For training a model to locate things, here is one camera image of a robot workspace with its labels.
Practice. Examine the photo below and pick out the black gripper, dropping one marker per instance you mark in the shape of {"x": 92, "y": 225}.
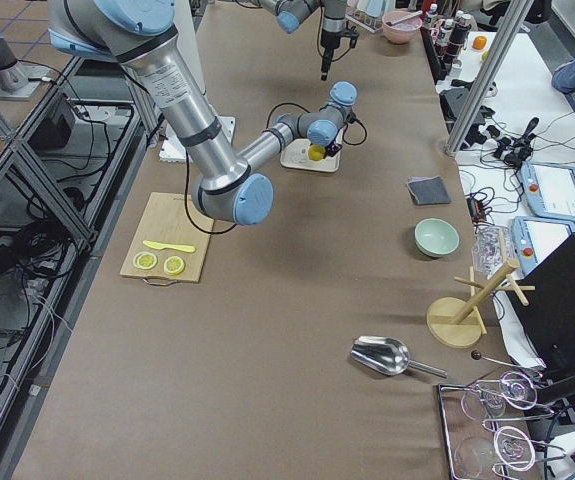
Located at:
{"x": 328, "y": 41}
{"x": 330, "y": 143}

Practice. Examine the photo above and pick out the yellow lemon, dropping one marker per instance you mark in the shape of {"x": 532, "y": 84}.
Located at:
{"x": 316, "y": 153}

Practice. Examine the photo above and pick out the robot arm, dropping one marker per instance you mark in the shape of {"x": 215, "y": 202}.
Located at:
{"x": 291, "y": 15}
{"x": 142, "y": 36}

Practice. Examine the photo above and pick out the white rabbit tray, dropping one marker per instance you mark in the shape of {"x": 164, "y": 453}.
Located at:
{"x": 295, "y": 156}

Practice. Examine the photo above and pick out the black tray with glasses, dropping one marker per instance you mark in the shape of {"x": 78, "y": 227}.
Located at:
{"x": 485, "y": 431}

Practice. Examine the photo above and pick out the pink bowl with ice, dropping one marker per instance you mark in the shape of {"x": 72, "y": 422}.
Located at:
{"x": 399, "y": 28}

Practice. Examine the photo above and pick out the folded grey cloth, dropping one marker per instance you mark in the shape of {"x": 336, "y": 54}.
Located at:
{"x": 427, "y": 191}

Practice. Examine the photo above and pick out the mint green bowl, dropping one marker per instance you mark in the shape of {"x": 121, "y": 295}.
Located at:
{"x": 436, "y": 238}

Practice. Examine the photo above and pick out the wooden cutting board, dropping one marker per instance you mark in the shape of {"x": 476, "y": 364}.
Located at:
{"x": 170, "y": 218}

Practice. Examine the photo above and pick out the lemon slice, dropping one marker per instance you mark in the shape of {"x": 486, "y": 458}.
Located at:
{"x": 174, "y": 265}
{"x": 145, "y": 260}

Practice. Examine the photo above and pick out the yellow plastic knife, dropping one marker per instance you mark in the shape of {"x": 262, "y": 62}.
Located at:
{"x": 169, "y": 246}

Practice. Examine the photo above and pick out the wooden mug tree stand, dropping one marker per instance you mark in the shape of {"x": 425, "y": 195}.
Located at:
{"x": 458, "y": 323}

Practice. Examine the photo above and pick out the metal scoop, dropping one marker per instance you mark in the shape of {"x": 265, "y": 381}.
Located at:
{"x": 389, "y": 356}

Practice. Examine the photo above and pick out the teach pendant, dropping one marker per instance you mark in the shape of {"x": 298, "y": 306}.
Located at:
{"x": 549, "y": 189}
{"x": 536, "y": 238}

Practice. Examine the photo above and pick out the black monitor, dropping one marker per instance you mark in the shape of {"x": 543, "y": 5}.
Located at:
{"x": 549, "y": 319}

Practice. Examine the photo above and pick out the aluminium frame post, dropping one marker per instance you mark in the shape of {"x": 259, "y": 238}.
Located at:
{"x": 515, "y": 15}

